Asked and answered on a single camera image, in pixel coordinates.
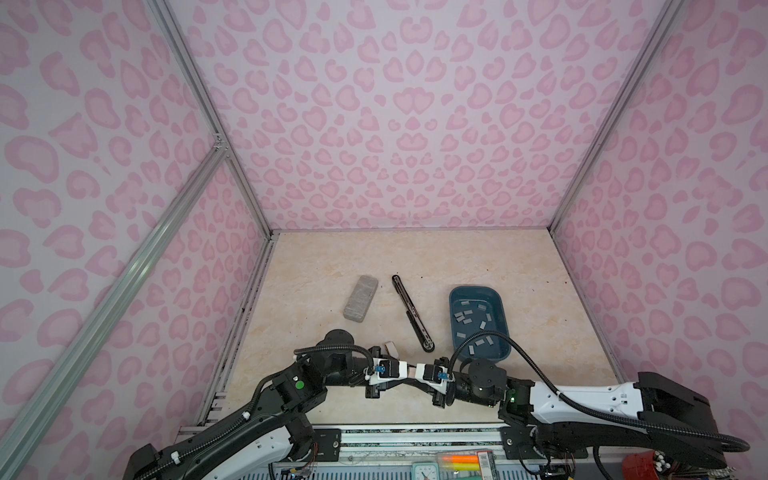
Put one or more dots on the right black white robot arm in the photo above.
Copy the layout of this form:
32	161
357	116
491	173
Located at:
653	412

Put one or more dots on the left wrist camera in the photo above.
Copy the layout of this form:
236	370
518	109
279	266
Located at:
385	370

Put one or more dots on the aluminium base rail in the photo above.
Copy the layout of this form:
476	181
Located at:
392	451

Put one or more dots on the grey stone block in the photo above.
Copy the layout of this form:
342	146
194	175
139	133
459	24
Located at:
359	301

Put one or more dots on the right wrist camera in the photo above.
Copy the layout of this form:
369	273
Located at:
425	373

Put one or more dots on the pink white stapler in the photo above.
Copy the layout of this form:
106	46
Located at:
391	351

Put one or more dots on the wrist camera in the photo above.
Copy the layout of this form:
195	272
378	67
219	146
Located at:
425	373
385	370

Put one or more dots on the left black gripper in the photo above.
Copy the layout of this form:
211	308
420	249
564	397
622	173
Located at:
373	392

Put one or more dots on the teal plastic tray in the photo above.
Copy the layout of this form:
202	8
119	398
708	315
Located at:
478	309

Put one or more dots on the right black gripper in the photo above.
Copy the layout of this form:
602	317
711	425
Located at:
438	399

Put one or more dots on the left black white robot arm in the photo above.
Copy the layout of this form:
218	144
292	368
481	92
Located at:
273	425

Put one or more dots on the red pen holder with pens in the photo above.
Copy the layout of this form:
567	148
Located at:
655	465

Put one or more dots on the highlighter marker box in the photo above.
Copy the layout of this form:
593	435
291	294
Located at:
468	465

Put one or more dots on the small teal clock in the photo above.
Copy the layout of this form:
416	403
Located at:
425	471

